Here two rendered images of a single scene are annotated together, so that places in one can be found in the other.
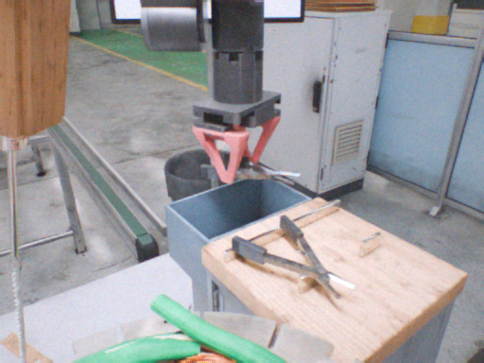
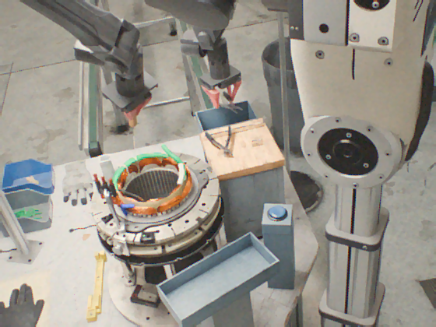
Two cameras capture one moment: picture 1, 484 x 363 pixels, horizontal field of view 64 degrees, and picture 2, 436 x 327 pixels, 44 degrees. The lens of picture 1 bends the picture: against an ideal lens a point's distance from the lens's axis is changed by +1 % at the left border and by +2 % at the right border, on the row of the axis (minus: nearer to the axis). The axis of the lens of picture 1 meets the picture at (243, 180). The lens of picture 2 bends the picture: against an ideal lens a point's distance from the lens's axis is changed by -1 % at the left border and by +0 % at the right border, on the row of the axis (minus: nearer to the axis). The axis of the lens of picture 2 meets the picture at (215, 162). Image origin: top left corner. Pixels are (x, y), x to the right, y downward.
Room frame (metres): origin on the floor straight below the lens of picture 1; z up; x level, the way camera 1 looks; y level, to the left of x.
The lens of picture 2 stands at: (-0.72, -0.60, 1.98)
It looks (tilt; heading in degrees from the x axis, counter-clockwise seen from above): 40 degrees down; 30
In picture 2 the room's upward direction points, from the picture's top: 9 degrees counter-clockwise
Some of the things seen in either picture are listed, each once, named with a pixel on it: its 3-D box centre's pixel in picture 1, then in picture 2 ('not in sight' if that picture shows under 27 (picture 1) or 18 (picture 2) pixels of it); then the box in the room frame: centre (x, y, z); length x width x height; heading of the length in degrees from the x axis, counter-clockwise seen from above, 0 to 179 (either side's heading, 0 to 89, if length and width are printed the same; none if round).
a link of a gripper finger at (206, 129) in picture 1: (233, 144); (218, 92); (0.44, 0.01, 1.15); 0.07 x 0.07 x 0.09; 58
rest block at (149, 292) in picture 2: not in sight; (149, 291); (-0.05, 0.04, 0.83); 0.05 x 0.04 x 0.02; 95
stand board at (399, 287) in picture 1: (326, 267); (240, 149); (0.33, -0.09, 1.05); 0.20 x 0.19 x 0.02; 38
